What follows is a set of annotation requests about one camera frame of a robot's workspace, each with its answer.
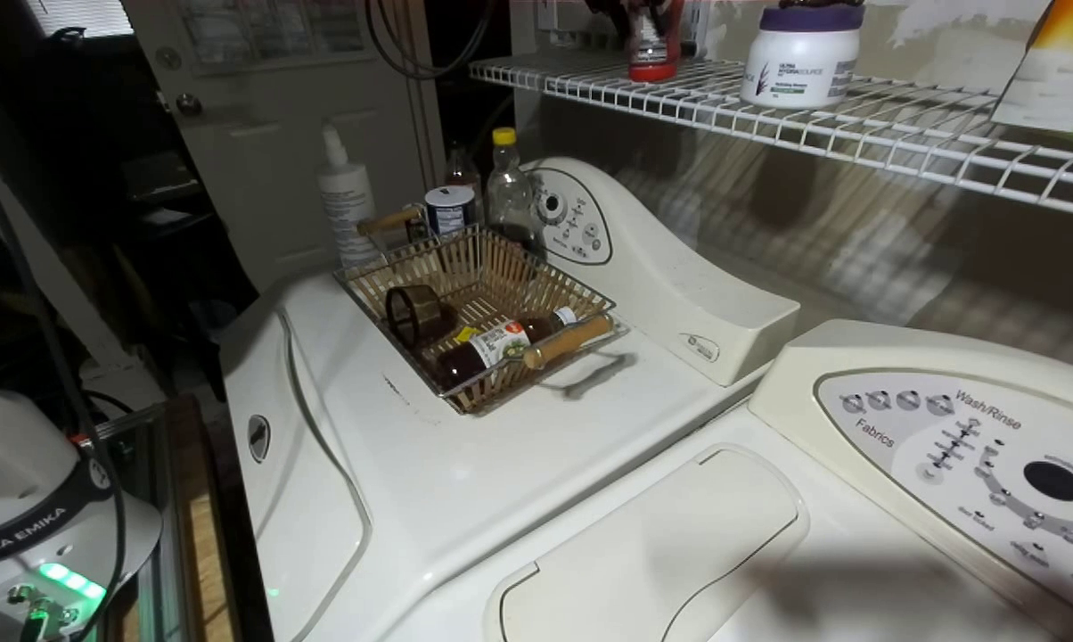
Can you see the white jar with purple lid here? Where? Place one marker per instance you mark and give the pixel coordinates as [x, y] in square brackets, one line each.
[801, 59]

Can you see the amber bottle with black cap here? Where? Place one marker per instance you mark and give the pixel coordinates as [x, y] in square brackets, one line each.
[463, 172]

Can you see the clear bottle with yellow cap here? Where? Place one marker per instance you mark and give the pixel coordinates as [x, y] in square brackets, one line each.
[516, 189]

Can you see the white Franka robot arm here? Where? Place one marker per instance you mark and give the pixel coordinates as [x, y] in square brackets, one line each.
[23, 465]

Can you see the white washing machine with basket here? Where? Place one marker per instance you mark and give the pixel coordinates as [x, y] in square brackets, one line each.
[464, 465]

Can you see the white and orange package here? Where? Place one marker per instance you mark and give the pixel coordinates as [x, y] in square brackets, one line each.
[1056, 72]

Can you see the white spray bottle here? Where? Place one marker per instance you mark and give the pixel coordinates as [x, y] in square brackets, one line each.
[347, 201]

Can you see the brown bottle with white label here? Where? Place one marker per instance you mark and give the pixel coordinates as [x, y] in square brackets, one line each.
[486, 349]

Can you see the brown tape roll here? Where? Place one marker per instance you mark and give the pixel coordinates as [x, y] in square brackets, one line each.
[415, 315]

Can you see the dark lidded jar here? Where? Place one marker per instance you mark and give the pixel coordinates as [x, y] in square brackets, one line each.
[450, 213]

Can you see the small brown bottle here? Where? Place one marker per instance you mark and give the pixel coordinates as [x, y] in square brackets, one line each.
[554, 323]

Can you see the white laundry machine with dial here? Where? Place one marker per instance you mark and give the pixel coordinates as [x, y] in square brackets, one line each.
[869, 535]

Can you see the grey metal beam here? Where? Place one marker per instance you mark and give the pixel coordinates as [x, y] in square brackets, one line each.
[37, 272]

